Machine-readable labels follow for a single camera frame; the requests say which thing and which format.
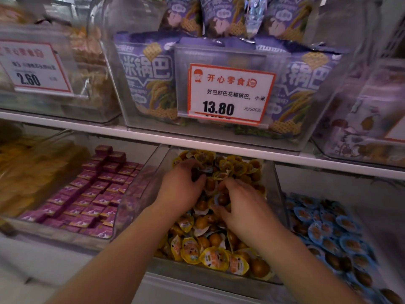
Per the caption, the person's right hand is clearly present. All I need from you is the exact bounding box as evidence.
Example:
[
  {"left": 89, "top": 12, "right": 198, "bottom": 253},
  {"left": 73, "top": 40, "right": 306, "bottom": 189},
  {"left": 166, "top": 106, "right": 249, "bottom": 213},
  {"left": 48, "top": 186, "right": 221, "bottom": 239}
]
[{"left": 211, "top": 178, "right": 281, "bottom": 248}]

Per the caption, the person's left hand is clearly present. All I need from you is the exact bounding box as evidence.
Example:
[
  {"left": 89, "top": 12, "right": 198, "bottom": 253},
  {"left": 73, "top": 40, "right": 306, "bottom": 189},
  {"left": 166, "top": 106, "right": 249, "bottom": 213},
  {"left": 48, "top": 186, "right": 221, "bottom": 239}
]
[{"left": 154, "top": 159, "right": 207, "bottom": 216}]

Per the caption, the person's right forearm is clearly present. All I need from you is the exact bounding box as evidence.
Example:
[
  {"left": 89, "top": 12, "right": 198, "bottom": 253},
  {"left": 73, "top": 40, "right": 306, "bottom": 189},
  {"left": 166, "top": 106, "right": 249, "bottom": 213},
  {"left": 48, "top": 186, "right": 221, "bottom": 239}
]
[{"left": 252, "top": 230, "right": 364, "bottom": 304}]

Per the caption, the person's left forearm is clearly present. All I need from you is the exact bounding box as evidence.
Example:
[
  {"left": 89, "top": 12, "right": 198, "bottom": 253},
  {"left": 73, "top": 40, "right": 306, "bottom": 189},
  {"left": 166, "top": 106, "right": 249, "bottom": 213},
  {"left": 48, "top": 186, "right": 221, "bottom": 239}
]
[{"left": 45, "top": 202, "right": 185, "bottom": 304}]

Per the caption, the pile of yellow egg packets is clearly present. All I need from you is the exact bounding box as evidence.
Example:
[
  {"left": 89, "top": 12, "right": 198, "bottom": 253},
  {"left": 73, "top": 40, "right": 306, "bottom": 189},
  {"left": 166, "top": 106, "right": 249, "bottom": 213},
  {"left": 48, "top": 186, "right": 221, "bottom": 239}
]
[{"left": 154, "top": 149, "right": 273, "bottom": 280}]

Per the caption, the white shelf board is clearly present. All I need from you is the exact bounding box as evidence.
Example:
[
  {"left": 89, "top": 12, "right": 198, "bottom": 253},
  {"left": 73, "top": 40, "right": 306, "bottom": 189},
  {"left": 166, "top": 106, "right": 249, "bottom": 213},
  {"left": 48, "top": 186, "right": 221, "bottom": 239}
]
[{"left": 0, "top": 110, "right": 405, "bottom": 181}]

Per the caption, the clear bin of yellow packets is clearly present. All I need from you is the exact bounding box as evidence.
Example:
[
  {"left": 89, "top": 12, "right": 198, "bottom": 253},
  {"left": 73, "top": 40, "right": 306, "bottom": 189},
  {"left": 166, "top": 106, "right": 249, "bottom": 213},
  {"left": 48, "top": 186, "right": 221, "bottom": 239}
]
[{"left": 113, "top": 145, "right": 289, "bottom": 286}]

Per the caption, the large orange-bordered price tag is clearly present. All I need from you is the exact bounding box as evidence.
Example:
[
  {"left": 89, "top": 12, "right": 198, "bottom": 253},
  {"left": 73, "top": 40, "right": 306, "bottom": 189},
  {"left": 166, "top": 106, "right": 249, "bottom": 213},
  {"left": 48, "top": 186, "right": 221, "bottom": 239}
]
[{"left": 187, "top": 63, "right": 276, "bottom": 126}]

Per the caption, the pile of small pink boxes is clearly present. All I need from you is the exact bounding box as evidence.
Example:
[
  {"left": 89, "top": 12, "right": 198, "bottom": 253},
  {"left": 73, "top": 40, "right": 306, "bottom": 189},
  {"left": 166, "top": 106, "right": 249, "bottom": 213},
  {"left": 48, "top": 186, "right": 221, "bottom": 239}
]
[{"left": 17, "top": 144, "right": 147, "bottom": 240}]

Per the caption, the pile of blue egg packets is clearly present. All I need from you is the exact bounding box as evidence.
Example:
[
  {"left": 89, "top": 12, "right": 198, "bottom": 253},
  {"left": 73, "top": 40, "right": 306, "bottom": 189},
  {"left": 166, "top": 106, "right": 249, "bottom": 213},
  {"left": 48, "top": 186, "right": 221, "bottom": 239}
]
[{"left": 284, "top": 192, "right": 405, "bottom": 304}]

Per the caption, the pile of purple snack bags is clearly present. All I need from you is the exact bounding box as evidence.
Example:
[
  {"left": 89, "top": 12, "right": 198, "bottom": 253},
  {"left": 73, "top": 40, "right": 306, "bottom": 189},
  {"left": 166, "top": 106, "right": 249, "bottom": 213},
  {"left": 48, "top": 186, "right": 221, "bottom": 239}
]
[{"left": 114, "top": 0, "right": 345, "bottom": 136}]

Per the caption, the clear bin of pale packets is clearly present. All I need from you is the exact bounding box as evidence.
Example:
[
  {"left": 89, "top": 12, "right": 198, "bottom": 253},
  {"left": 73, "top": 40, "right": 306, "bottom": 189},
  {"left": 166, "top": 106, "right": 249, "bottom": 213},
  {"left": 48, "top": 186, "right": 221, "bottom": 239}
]
[{"left": 311, "top": 14, "right": 405, "bottom": 170}]

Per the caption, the clear bin of blue packets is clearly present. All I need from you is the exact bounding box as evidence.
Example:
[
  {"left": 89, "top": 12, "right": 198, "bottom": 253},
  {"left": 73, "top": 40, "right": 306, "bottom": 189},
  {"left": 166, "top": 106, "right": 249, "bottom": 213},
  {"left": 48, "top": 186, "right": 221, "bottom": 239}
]
[{"left": 275, "top": 164, "right": 405, "bottom": 304}]

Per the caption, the clear bin of pink boxes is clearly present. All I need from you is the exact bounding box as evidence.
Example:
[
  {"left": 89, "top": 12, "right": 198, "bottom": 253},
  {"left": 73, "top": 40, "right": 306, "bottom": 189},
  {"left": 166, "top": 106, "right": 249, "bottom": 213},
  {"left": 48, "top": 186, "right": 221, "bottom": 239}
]
[{"left": 0, "top": 132, "right": 160, "bottom": 252}]

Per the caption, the pile of beige snack packets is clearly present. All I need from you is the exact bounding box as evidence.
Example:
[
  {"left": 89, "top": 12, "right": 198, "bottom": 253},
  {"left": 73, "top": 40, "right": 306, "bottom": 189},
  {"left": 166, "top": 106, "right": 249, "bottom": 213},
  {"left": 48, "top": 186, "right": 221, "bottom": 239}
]
[{"left": 62, "top": 25, "right": 119, "bottom": 119}]

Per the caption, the pile of orange snack packets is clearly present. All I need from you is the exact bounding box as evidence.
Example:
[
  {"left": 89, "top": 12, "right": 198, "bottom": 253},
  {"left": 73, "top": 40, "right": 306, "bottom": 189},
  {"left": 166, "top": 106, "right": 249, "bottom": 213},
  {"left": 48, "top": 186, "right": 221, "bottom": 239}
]
[{"left": 0, "top": 122, "right": 90, "bottom": 219}]

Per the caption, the clear bin of beige snacks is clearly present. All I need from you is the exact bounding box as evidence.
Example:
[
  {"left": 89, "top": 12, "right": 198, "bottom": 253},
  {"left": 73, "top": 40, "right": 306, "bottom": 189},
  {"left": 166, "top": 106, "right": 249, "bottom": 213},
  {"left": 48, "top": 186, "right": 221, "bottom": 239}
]
[{"left": 0, "top": 24, "right": 122, "bottom": 124}]

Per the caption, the pile of pale mushroom-print packets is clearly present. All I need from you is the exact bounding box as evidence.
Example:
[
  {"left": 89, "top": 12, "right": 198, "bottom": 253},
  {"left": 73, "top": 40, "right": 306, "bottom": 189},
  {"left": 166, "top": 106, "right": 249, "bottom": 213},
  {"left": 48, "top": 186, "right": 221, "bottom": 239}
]
[{"left": 321, "top": 58, "right": 405, "bottom": 166}]

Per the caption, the small white price tag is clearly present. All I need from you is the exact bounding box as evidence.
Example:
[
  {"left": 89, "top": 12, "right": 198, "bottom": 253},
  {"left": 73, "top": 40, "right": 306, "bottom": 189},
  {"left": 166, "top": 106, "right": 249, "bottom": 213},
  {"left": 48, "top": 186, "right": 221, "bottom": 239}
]
[{"left": 384, "top": 115, "right": 405, "bottom": 143}]

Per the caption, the red-bordered price tag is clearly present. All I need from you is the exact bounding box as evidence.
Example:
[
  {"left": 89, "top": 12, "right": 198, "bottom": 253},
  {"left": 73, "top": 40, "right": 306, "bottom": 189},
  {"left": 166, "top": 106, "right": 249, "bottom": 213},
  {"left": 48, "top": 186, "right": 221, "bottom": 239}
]
[{"left": 0, "top": 39, "right": 74, "bottom": 94}]

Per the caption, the clear bin of purple bags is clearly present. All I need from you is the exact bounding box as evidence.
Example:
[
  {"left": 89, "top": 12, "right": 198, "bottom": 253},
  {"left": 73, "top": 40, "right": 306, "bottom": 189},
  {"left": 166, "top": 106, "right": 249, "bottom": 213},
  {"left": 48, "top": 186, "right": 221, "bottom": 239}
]
[{"left": 88, "top": 0, "right": 382, "bottom": 152}]

